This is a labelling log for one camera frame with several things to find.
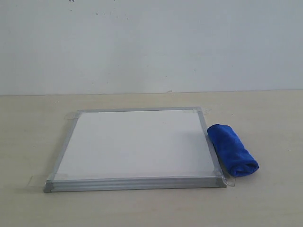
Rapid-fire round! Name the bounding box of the blue cloth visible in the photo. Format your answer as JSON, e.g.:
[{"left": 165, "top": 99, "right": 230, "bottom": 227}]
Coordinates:
[{"left": 207, "top": 124, "right": 259, "bottom": 177}]

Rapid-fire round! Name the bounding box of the clear tape far right corner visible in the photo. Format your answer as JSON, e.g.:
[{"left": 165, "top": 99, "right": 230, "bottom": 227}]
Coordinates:
[{"left": 183, "top": 107, "right": 212, "bottom": 115}]

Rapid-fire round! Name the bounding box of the clear tape near right corner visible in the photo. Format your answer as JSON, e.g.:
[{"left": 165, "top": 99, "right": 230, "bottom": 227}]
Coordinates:
[{"left": 223, "top": 176, "right": 236, "bottom": 187}]

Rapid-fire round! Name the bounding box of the white board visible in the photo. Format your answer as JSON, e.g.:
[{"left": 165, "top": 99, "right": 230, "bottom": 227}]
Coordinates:
[{"left": 44, "top": 107, "right": 227, "bottom": 193}]

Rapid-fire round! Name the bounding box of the clear tape corner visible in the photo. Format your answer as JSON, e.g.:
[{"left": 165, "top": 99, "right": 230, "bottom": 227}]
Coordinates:
[
  {"left": 64, "top": 112, "right": 79, "bottom": 120},
  {"left": 26, "top": 174, "right": 65, "bottom": 187},
  {"left": 183, "top": 107, "right": 212, "bottom": 115},
  {"left": 223, "top": 176, "right": 236, "bottom": 187}
]

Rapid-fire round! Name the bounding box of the clear tape near left corner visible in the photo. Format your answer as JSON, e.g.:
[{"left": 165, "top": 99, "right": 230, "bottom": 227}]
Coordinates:
[{"left": 26, "top": 174, "right": 65, "bottom": 187}]

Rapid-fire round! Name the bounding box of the clear tape far left corner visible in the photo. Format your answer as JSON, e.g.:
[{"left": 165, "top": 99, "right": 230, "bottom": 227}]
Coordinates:
[{"left": 64, "top": 112, "right": 79, "bottom": 120}]

